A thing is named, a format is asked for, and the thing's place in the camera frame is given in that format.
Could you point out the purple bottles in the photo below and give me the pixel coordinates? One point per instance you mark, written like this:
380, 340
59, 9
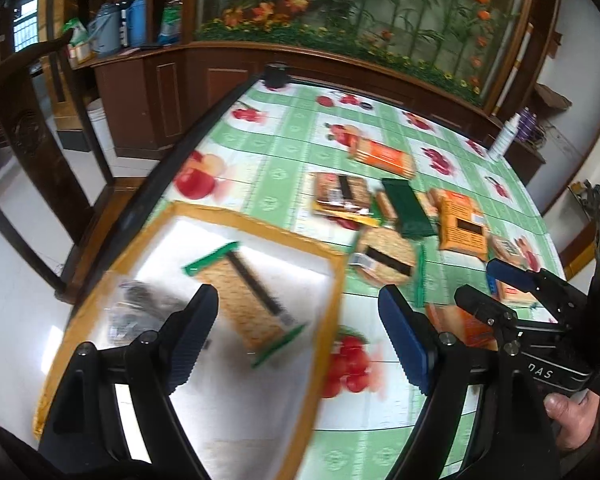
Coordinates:
526, 124

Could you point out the orange packet under gripper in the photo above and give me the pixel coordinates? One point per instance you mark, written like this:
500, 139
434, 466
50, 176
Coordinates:
470, 331

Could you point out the orange biscuit packet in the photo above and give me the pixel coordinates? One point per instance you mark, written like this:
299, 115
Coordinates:
462, 227

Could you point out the white spray bottle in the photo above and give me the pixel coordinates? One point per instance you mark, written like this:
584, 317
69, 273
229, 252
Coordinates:
505, 138

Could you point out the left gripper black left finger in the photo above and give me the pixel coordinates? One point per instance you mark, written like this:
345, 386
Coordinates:
83, 429

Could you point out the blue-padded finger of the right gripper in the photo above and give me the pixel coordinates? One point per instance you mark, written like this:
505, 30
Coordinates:
552, 292

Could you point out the blue thermos jug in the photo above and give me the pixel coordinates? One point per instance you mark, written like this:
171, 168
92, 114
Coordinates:
136, 23

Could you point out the orange cracker packet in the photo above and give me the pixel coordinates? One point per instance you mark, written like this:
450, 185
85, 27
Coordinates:
382, 157

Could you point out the brown cracker packet yellow edge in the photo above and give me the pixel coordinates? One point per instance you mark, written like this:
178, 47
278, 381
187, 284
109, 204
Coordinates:
343, 197

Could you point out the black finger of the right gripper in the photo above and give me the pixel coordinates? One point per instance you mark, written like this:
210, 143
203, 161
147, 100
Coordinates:
500, 319

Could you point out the black cylinder on table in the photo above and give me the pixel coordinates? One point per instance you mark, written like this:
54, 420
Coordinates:
276, 76

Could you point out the grey kettle jug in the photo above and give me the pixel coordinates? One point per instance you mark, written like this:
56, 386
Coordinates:
104, 30

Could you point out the green-edged cracker packet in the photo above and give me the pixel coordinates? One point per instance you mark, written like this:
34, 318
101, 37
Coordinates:
262, 323

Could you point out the dark green snack packet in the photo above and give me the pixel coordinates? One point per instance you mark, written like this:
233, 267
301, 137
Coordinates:
411, 219

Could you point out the brown cracker packet barcode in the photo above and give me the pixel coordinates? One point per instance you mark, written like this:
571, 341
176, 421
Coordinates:
384, 257

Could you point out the yellow-rimmed white tray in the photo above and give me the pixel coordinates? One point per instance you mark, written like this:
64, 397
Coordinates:
201, 350

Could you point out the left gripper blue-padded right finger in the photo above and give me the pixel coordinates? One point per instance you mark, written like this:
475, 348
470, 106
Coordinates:
443, 368

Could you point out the dark wooden chair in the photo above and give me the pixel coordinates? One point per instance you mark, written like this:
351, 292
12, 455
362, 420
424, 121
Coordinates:
40, 157

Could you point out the clear bag dark snacks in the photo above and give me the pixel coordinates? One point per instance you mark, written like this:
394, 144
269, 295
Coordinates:
135, 307

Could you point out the flower landscape painting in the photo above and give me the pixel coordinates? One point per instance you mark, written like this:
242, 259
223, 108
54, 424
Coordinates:
455, 45

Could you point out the person's right hand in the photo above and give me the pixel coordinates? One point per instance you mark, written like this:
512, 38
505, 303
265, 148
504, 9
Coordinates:
576, 420

